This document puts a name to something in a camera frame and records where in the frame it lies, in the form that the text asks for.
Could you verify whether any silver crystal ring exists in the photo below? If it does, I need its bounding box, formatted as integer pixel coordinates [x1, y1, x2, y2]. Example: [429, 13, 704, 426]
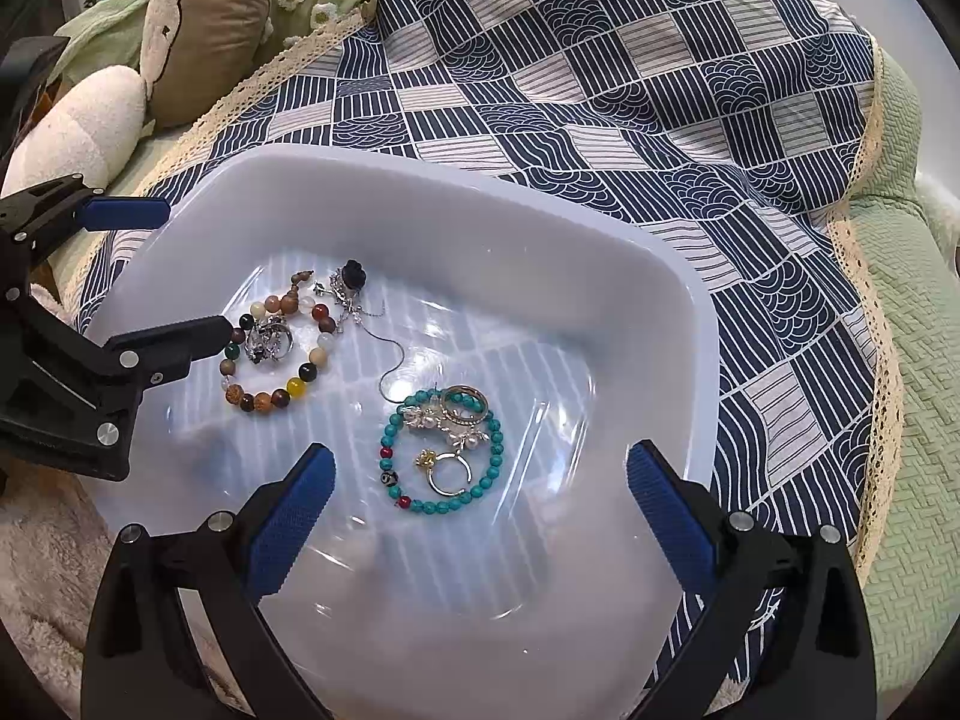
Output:
[242, 313, 296, 366]

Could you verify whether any turquoise bead bracelet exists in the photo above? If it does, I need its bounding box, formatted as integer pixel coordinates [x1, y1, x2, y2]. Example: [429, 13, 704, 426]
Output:
[376, 385, 505, 517]

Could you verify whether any gold silver band ring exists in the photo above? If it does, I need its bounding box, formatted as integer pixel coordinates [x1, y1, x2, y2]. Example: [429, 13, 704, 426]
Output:
[436, 383, 493, 425]

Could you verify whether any silver flower brooch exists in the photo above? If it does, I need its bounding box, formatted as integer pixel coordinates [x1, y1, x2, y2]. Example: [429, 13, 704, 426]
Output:
[398, 401, 490, 452]

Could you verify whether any white plush toy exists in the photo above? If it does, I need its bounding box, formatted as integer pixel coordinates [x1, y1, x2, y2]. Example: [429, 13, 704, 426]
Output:
[2, 0, 182, 197]

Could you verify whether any light green bedspread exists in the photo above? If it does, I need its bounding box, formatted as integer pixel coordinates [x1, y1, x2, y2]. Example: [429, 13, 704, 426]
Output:
[850, 50, 958, 692]

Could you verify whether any beige fluffy blanket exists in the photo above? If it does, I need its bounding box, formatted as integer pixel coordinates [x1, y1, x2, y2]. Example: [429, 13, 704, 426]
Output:
[2, 457, 112, 718]

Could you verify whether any brown cushion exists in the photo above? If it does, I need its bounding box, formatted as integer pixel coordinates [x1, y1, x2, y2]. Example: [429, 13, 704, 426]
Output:
[140, 0, 270, 130]

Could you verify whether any white plastic tray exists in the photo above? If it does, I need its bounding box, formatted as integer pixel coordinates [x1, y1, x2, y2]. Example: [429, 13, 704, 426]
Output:
[88, 146, 719, 718]

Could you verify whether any navy white patterned cloth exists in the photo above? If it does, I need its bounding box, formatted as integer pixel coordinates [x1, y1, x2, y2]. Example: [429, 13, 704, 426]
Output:
[80, 0, 892, 550]

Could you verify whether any multicolour stone bead bracelet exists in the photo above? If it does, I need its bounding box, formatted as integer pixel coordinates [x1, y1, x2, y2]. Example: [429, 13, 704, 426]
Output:
[218, 269, 340, 415]

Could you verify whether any silver necklace with black flower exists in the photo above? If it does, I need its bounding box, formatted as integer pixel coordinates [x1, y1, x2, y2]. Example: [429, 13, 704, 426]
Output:
[310, 258, 410, 407]

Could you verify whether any gold open ring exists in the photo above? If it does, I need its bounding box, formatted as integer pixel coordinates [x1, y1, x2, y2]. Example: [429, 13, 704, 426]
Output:
[413, 448, 475, 501]

